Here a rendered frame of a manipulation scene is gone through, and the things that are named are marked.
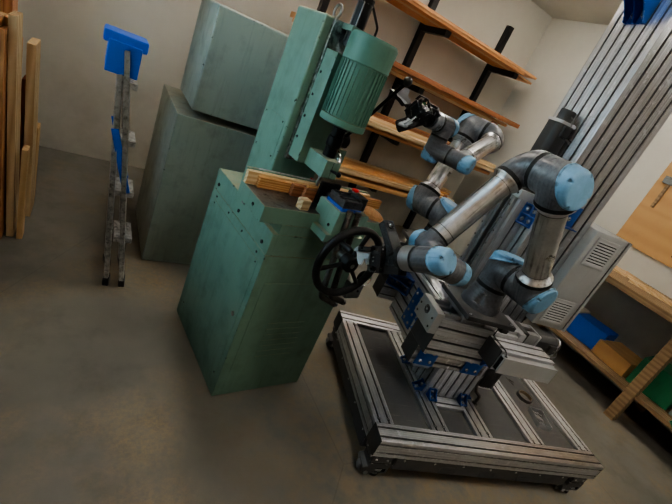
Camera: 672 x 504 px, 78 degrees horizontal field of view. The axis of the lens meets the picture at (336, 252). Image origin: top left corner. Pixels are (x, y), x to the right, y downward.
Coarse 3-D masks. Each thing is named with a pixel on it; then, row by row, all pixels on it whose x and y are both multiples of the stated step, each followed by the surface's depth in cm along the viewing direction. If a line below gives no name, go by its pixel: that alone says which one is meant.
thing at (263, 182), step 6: (258, 180) 147; (264, 180) 148; (270, 180) 149; (276, 180) 150; (282, 180) 153; (258, 186) 148; (264, 186) 149; (270, 186) 150; (276, 186) 152; (282, 186) 153; (288, 186) 154; (366, 198) 180; (372, 198) 184; (366, 204) 182; (372, 204) 184; (378, 204) 186
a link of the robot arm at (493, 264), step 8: (496, 256) 148; (504, 256) 145; (512, 256) 147; (488, 264) 151; (496, 264) 147; (504, 264) 145; (512, 264) 145; (520, 264) 144; (480, 272) 155; (488, 272) 150; (496, 272) 147; (504, 272) 144; (512, 272) 143; (488, 280) 149; (496, 280) 147; (504, 280) 144; (496, 288) 149
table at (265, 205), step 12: (240, 192) 149; (252, 192) 142; (264, 192) 146; (276, 192) 151; (252, 204) 141; (264, 204) 136; (276, 204) 140; (288, 204) 145; (312, 204) 156; (264, 216) 137; (276, 216) 140; (288, 216) 142; (300, 216) 145; (312, 216) 148; (312, 228) 149; (372, 228) 169; (324, 240) 144; (360, 240) 154
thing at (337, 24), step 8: (336, 24) 148; (336, 32) 150; (344, 32) 151; (328, 40) 150; (336, 40) 151; (336, 48) 153; (344, 48) 155; (320, 56) 153; (320, 64) 153; (312, 80) 156; (304, 104) 159; (296, 128) 163; (288, 144) 166; (288, 152) 167
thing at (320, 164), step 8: (312, 152) 160; (320, 152) 160; (312, 160) 160; (320, 160) 156; (328, 160) 153; (312, 168) 159; (320, 168) 155; (328, 168) 155; (336, 168) 157; (320, 176) 155; (328, 176) 157
